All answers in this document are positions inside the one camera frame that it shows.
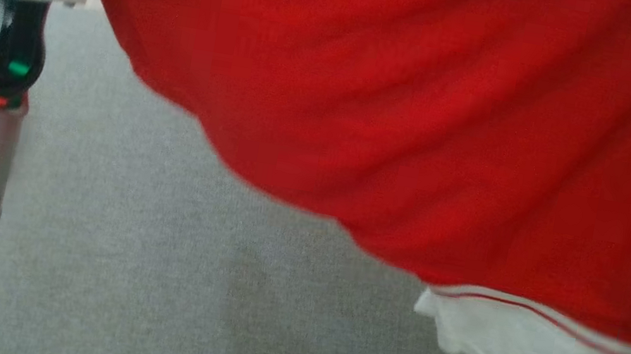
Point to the large grey sofa seat cushion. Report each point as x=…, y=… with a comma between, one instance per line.
x=146, y=270

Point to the red shorts with white trim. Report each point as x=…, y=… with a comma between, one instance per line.
x=427, y=125

